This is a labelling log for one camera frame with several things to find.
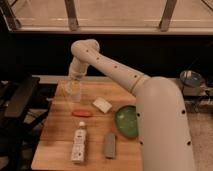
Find green ceramic bowl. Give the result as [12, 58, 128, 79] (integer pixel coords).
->
[114, 105, 138, 138]

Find round metal dish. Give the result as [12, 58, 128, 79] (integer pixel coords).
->
[180, 70, 203, 88]

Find metal window frame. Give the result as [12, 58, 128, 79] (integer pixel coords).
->
[0, 0, 213, 35]

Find grey rectangular block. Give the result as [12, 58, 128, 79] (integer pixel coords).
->
[104, 133, 116, 159]

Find black chair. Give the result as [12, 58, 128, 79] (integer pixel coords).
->
[0, 77, 49, 171]

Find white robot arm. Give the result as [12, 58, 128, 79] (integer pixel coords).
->
[69, 39, 196, 171]

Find translucent ceramic cup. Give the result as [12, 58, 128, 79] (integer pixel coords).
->
[65, 83, 81, 102]

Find orange oblong object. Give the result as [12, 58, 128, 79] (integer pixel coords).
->
[72, 110, 92, 117]

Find white bottle with label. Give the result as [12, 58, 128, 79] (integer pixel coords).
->
[71, 121, 87, 164]

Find white rectangular block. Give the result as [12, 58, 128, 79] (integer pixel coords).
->
[93, 97, 112, 113]

